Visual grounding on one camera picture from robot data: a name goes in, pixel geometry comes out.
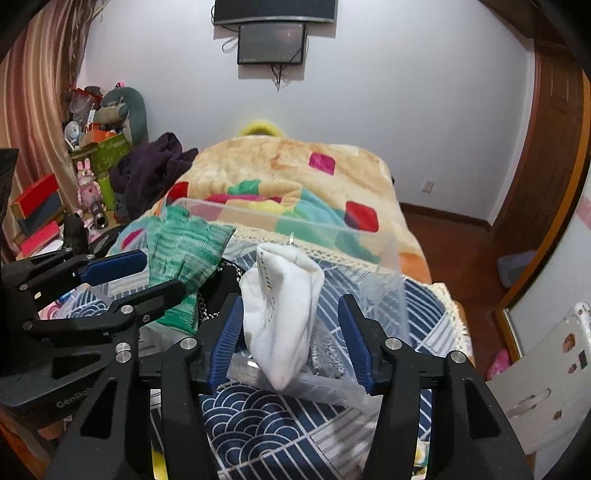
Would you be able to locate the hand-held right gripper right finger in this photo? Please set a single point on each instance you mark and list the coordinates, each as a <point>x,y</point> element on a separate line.
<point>356,344</point>

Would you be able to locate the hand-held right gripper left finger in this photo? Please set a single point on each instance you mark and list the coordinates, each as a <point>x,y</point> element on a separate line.
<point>227,344</point>

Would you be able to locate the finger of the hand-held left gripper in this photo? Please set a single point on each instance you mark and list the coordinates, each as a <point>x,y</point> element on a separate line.
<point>154,295</point>
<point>113,266</point>

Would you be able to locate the green knit gloves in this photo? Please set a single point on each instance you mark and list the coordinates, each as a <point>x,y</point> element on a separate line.
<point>184,256</point>

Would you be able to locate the clear plastic storage box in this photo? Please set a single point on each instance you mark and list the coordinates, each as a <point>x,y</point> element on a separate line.
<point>323,391</point>

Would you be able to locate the white sock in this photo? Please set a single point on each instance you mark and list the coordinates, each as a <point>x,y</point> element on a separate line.
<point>281,323</point>

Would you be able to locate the silver glitter pouch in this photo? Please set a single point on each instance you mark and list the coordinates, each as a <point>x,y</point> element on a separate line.
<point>328,351</point>

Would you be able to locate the silver flashlight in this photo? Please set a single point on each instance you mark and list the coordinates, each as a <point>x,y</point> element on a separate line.
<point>98,218</point>

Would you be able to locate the green bottle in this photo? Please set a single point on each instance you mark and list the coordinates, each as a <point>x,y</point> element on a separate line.
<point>106,191</point>

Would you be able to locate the flat red box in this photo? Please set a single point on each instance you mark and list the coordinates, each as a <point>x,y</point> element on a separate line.
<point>41,240</point>

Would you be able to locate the pink rabbit figure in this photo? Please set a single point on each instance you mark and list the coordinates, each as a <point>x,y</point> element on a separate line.
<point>87,184</point>

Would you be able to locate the blue wave pattern mat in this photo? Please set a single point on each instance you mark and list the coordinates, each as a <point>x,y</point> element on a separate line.
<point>258,429</point>

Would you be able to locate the red and grey boxes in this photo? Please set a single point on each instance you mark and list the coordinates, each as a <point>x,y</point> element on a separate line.
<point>39,203</point>

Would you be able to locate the dark purple cloth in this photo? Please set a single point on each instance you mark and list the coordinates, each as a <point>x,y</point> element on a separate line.
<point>147,170</point>

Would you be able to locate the green cardboard box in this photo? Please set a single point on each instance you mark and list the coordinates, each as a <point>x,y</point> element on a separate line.
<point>110,152</point>

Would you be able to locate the orange box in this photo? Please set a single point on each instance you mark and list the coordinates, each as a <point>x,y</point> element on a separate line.
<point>99,135</point>

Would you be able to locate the pink floor toy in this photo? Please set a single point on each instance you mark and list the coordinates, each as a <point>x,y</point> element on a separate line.
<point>497,365</point>

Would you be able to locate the grey green plush dinosaur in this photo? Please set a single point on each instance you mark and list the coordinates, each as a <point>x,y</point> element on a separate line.
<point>134,110</point>

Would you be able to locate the grey blue floor bin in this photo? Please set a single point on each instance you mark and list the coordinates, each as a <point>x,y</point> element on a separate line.
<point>515,270</point>

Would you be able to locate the colourful patchwork printed blanket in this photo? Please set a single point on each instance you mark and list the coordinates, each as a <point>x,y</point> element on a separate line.
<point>277,161</point>

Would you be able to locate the pink brown curtain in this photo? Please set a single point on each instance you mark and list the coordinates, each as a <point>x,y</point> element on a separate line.
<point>37,101</point>

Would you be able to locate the white plastic chair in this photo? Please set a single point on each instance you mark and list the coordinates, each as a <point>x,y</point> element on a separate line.
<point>540,369</point>

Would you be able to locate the wood framed white panel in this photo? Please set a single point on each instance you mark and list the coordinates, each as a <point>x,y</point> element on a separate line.
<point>554,286</point>

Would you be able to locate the brown wooden door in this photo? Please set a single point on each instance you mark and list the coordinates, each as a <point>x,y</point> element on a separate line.
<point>549,152</point>

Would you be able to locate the white wall socket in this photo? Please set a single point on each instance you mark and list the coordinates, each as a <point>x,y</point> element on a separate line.
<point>428,187</point>

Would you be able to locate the small black wall screen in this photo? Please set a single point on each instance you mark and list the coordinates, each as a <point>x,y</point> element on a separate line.
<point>271,44</point>

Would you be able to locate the wall mounted black television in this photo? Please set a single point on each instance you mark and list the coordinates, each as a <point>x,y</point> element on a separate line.
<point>272,10</point>

